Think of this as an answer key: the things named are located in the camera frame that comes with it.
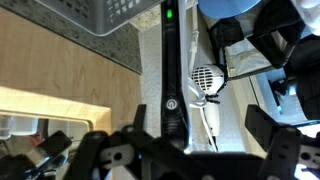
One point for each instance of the black soft bag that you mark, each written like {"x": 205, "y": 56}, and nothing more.
{"x": 306, "y": 76}

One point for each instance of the wood framed wall mirror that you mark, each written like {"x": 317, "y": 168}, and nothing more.
{"x": 66, "y": 60}

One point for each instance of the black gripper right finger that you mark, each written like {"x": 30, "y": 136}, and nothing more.
{"x": 261, "y": 126}

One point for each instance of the white wall hair dryer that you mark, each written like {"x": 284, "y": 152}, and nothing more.
{"x": 206, "y": 78}

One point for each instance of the trash bin with plastic liner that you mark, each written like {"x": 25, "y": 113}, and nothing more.
{"x": 246, "y": 56}

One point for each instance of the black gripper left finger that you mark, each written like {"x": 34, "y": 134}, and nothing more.
{"x": 100, "y": 153}

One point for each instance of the black white electric toothbrush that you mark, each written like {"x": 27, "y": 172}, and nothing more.
{"x": 171, "y": 66}

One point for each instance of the grey perforated plastic basket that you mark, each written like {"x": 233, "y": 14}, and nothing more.
{"x": 96, "y": 13}

